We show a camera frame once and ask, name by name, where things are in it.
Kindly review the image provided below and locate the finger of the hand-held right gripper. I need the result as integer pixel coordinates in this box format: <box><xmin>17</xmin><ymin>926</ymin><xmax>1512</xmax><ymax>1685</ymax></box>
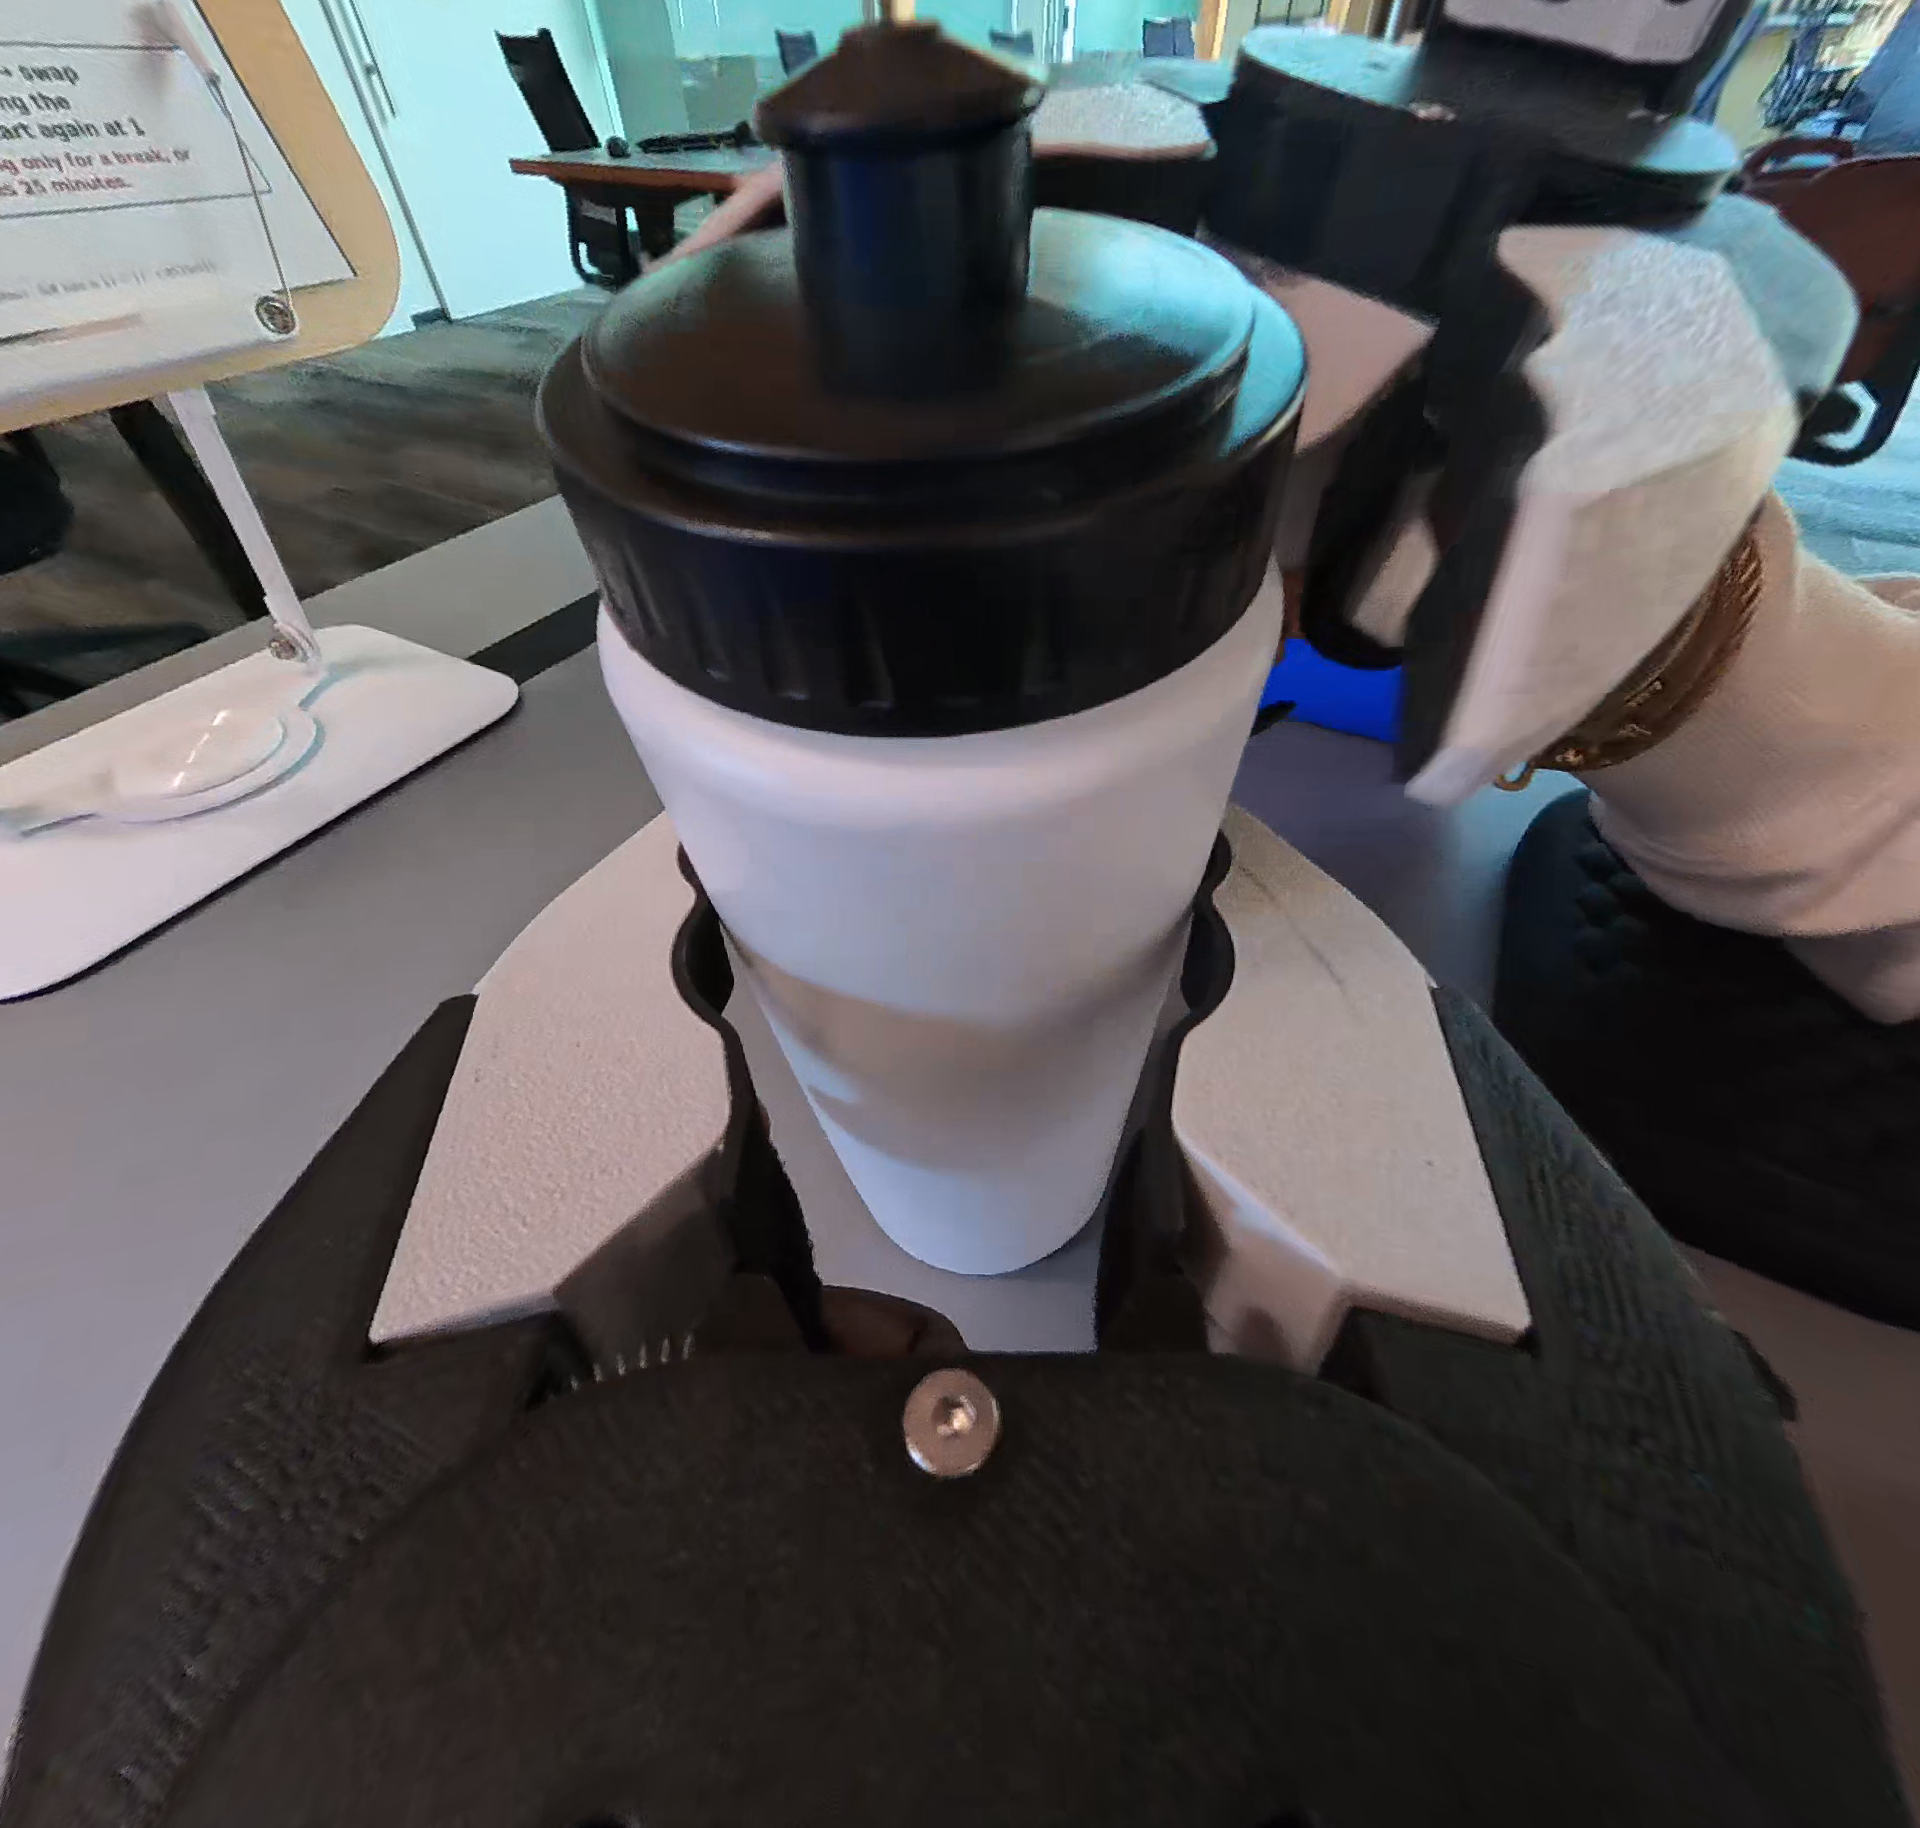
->
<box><xmin>1397</xmin><ymin>225</ymin><xmax>1801</xmax><ymax>811</ymax></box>
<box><xmin>1030</xmin><ymin>78</ymin><xmax>1219</xmax><ymax>238</ymax></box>

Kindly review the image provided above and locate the gold bracelet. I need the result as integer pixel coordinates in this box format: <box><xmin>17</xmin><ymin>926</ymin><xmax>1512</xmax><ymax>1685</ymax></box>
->
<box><xmin>1497</xmin><ymin>530</ymin><xmax>1770</xmax><ymax>794</ymax></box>

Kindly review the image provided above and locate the printed instruction sheet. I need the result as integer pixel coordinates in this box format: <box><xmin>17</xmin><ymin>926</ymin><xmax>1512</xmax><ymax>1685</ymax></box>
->
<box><xmin>0</xmin><ymin>0</ymin><xmax>364</xmax><ymax>349</ymax></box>

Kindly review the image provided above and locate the person's left hand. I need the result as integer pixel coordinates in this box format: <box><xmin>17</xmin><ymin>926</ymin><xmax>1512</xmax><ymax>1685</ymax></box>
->
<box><xmin>823</xmin><ymin>1284</ymin><xmax>966</xmax><ymax>1360</ymax></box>

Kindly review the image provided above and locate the black office chair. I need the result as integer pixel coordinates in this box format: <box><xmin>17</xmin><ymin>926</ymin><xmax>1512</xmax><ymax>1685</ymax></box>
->
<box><xmin>493</xmin><ymin>27</ymin><xmax>649</xmax><ymax>288</ymax></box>

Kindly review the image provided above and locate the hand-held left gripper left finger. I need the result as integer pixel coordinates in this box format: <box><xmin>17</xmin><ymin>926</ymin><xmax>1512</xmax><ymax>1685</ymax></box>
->
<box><xmin>366</xmin><ymin>814</ymin><xmax>823</xmax><ymax>1381</ymax></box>

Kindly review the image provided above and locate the blue plastic bin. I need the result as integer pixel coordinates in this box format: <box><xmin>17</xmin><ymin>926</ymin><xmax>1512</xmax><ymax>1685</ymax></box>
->
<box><xmin>1257</xmin><ymin>642</ymin><xmax>1412</xmax><ymax>740</ymax></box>

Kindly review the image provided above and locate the black bottle lid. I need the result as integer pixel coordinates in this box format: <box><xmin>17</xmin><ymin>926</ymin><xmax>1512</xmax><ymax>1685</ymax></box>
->
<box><xmin>533</xmin><ymin>19</ymin><xmax>1311</xmax><ymax>743</ymax></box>

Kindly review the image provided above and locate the wooden instruction board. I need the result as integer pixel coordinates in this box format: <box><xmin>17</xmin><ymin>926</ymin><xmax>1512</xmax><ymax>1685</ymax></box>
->
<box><xmin>0</xmin><ymin>0</ymin><xmax>406</xmax><ymax>438</ymax></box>

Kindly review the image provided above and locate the wooden office desk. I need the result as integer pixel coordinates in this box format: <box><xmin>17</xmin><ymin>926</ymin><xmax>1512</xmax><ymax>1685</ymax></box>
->
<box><xmin>506</xmin><ymin>133</ymin><xmax>788</xmax><ymax>285</ymax></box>

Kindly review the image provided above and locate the white door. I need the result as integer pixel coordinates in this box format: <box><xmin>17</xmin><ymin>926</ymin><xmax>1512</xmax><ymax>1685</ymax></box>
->
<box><xmin>276</xmin><ymin>0</ymin><xmax>465</xmax><ymax>324</ymax></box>

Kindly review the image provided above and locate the white document stand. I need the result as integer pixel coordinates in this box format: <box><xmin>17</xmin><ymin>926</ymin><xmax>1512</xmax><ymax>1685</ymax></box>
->
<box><xmin>0</xmin><ymin>388</ymin><xmax>522</xmax><ymax>1002</ymax></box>

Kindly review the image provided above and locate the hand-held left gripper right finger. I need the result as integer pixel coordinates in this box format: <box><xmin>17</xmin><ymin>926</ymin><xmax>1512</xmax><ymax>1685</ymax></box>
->
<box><xmin>1104</xmin><ymin>806</ymin><xmax>1536</xmax><ymax>1381</ymax></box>

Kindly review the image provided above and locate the white plastic bottle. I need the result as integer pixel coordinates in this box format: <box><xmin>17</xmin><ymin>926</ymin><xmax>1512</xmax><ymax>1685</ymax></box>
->
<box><xmin>595</xmin><ymin>570</ymin><xmax>1288</xmax><ymax>1278</ymax></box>

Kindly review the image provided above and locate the person's right forearm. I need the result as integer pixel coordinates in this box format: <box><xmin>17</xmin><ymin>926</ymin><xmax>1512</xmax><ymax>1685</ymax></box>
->
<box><xmin>1580</xmin><ymin>492</ymin><xmax>1920</xmax><ymax>1024</ymax></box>

